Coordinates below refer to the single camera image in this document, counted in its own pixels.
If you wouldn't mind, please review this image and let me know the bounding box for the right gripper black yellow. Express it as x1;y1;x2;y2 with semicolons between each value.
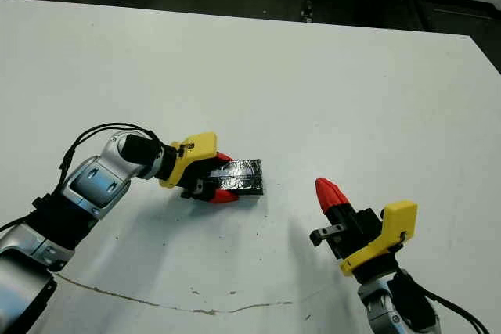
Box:
309;177;418;282

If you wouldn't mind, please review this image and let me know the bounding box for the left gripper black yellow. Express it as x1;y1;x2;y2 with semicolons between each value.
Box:
158;131;240;206

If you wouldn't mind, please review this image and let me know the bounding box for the black tape-wrapped block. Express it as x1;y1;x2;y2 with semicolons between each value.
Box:
203;157;266;199

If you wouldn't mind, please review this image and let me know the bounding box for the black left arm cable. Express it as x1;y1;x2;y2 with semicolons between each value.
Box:
58;122;163;194

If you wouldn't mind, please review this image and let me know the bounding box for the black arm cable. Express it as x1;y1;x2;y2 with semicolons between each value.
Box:
58;122;163;194
395;267;491;334

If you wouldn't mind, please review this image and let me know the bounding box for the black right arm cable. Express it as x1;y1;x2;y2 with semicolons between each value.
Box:
395;267;491;334

